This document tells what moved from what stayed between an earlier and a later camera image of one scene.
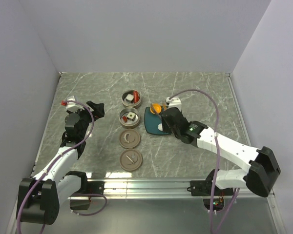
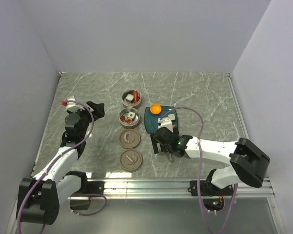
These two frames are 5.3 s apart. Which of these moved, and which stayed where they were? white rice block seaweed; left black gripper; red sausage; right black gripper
Moved: right black gripper
Stayed: left black gripper; white rice block seaweed; red sausage
